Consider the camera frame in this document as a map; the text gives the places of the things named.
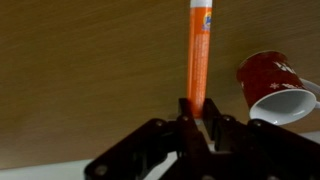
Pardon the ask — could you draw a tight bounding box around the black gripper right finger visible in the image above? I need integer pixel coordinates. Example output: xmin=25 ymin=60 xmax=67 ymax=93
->
xmin=203 ymin=98 xmax=320 ymax=180

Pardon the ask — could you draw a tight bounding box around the maroon mug white inside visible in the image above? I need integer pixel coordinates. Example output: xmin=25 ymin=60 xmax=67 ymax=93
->
xmin=236 ymin=51 xmax=320 ymax=125

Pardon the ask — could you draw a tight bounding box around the orange marker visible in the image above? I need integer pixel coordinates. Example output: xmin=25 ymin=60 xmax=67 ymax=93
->
xmin=187 ymin=0 xmax=213 ymax=118

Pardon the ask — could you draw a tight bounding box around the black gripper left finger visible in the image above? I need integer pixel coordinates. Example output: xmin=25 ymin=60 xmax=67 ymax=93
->
xmin=84 ymin=98 xmax=210 ymax=180

